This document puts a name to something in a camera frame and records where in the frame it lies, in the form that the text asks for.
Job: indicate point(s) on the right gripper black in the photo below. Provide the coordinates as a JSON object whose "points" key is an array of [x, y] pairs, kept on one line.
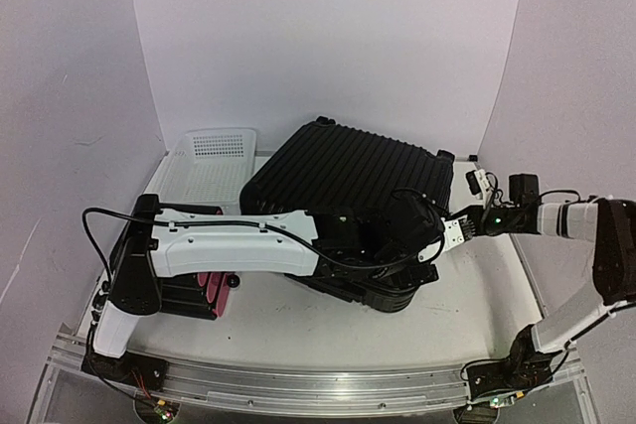
{"points": [[479, 224]]}

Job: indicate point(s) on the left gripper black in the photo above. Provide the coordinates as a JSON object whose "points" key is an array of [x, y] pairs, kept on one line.
{"points": [[415, 280]]}

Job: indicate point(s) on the black ribbed hard suitcase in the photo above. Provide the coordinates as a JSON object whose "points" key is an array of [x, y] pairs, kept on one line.
{"points": [[327, 165]]}

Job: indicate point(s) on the white perforated plastic basket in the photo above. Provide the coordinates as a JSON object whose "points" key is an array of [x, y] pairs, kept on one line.
{"points": [[207, 167]]}

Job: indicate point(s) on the black pink small suitcase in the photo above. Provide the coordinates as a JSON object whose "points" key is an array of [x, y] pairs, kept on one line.
{"points": [[199, 295]]}

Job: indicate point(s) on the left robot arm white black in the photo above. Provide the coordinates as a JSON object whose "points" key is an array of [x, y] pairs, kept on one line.
{"points": [[163, 241]]}

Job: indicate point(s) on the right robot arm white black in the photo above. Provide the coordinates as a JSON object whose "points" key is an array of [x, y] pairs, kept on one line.
{"points": [[606, 225]]}

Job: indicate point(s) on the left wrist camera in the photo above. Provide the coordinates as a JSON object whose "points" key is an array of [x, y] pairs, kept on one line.
{"points": [[412, 220]]}

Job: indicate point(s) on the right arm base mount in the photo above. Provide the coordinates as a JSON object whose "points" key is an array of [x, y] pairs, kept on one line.
{"points": [[523, 369]]}

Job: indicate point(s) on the aluminium front rail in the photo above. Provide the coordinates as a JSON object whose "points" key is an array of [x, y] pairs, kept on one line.
{"points": [[349, 393]]}

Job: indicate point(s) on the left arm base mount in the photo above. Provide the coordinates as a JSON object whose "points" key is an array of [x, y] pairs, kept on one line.
{"points": [[130, 369]]}

